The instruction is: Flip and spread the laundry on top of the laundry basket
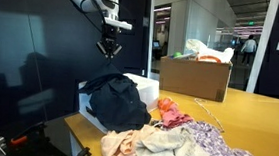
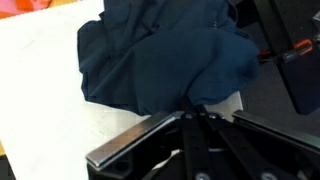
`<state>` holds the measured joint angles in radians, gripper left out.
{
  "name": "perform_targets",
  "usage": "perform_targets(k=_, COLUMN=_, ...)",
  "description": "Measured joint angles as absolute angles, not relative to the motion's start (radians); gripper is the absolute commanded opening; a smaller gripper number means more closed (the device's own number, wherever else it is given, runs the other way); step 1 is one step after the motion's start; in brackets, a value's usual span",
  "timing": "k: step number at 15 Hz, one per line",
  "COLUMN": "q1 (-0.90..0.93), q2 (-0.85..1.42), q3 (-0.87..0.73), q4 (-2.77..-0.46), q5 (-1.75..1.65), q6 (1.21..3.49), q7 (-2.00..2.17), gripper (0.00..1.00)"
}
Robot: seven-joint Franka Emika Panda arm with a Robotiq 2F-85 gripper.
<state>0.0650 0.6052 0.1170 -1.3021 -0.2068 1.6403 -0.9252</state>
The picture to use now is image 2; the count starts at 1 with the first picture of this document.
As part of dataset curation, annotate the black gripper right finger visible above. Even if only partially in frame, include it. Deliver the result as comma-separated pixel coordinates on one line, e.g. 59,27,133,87
199,109,320,180

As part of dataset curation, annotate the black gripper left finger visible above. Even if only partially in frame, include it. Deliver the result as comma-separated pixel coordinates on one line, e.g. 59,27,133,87
85,111,204,180

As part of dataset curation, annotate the navy blue cloth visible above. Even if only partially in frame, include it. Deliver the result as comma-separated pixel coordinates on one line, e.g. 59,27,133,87
77,0,260,116

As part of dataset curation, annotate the white plastic laundry basket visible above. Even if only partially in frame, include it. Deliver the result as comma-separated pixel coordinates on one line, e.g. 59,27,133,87
0,0,244,180

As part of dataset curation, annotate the black clamp orange handle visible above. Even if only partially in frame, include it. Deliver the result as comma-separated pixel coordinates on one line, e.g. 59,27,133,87
258,37,316,65

